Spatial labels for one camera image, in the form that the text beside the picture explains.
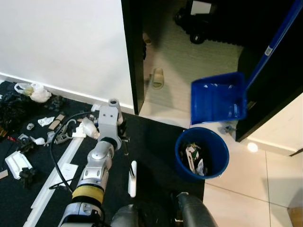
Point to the white hand brush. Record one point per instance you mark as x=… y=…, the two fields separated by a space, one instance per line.
x=133 y=179

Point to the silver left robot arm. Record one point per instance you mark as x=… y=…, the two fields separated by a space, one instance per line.
x=94 y=165

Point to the black floor mat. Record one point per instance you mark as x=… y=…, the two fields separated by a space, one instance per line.
x=151 y=142

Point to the beige slipper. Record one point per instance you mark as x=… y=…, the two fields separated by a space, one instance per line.
x=157 y=78

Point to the white paper card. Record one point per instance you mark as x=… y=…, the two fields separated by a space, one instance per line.
x=68 y=172

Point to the rubbish heap in bucket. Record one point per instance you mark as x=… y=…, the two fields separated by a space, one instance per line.
x=194 y=156

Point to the white crumpled tissue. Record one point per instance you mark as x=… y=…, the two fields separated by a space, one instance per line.
x=46 y=121

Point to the wide white strip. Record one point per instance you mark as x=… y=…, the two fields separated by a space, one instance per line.
x=57 y=184

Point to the grey robot left leg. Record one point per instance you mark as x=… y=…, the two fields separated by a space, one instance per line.
x=125 y=217

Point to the grey robot leg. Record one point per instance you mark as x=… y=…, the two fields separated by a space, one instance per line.
x=125 y=217
x=196 y=213

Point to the white plastic bag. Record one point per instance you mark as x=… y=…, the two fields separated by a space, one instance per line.
x=38 y=94

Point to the blue plastic bucket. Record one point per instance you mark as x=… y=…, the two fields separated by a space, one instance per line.
x=218 y=153

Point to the metal door stop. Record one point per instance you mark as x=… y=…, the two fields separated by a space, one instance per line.
x=227 y=127

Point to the grey robot right leg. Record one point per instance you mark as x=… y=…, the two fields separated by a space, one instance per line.
x=196 y=213

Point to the white flat box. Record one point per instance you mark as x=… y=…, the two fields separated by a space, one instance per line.
x=18 y=163

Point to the black plastic bag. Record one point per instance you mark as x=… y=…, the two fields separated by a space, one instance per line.
x=14 y=111

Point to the black door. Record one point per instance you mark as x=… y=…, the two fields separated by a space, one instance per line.
x=274 y=85

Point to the black wheeled cart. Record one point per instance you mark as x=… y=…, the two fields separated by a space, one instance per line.
x=189 y=21

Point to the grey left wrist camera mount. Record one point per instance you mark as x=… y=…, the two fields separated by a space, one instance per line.
x=108 y=120

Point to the black door frame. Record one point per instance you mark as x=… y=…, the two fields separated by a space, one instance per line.
x=132 y=56

